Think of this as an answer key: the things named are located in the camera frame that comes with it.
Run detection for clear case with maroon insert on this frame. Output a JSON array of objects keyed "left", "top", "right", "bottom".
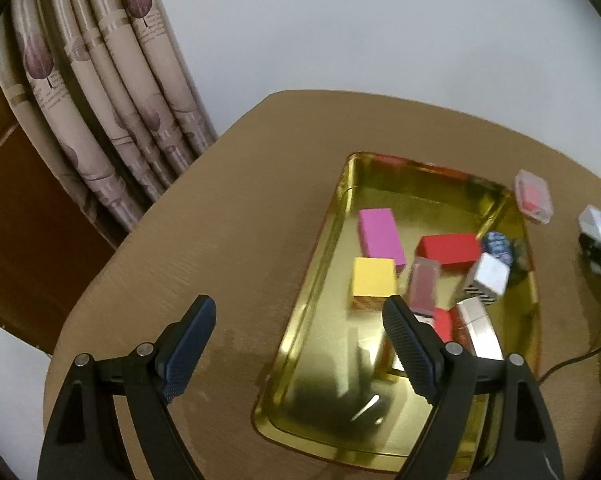
[{"left": 407, "top": 256, "right": 442, "bottom": 313}]

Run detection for blue patterned polyhedron die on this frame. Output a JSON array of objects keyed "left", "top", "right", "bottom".
[{"left": 482, "top": 231, "right": 514, "bottom": 263}]

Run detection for white cube with black marks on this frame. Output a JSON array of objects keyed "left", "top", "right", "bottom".
[{"left": 463, "top": 252, "right": 511, "bottom": 307}]

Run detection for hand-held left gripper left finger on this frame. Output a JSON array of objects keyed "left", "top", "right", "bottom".
[{"left": 36, "top": 295, "right": 217, "bottom": 480}]

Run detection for clear case with blue label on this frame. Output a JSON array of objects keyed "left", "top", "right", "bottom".
[{"left": 578, "top": 205, "right": 601, "bottom": 251}]

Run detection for silver metal rectangular box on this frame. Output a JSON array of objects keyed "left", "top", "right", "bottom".
[{"left": 455, "top": 297, "right": 505, "bottom": 361}]

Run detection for red rectangular block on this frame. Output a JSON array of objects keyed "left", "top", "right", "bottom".
[{"left": 415, "top": 233, "right": 483, "bottom": 278}]

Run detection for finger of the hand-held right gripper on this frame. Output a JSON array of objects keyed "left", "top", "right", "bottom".
[{"left": 578, "top": 232, "right": 601, "bottom": 281}]

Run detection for beige patterned curtain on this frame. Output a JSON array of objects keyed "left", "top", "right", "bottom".
[{"left": 0, "top": 0, "right": 218, "bottom": 233}]

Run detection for red rounded plastic box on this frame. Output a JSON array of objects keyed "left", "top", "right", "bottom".
[{"left": 428, "top": 307, "right": 456, "bottom": 345}]

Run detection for brown wooden furniture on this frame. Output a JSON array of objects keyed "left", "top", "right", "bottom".
[{"left": 0, "top": 77, "right": 118, "bottom": 356}]

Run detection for yellow cube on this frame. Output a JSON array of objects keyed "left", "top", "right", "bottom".
[{"left": 351, "top": 257, "right": 398, "bottom": 312}]

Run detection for black cable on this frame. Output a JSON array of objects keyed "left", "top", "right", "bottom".
[{"left": 538, "top": 325, "right": 601, "bottom": 382}]

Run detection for pink rectangular block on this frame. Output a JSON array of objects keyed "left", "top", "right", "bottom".
[{"left": 358, "top": 207, "right": 407, "bottom": 274}]

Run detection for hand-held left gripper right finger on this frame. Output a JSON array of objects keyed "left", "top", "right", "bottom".
[{"left": 383, "top": 295, "right": 564, "bottom": 480}]

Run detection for gold metal tray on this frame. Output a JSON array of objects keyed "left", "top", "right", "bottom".
[{"left": 252, "top": 151, "right": 542, "bottom": 476}]

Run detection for clear case with red insert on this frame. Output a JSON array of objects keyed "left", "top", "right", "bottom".
[{"left": 513, "top": 169, "right": 554, "bottom": 224}]

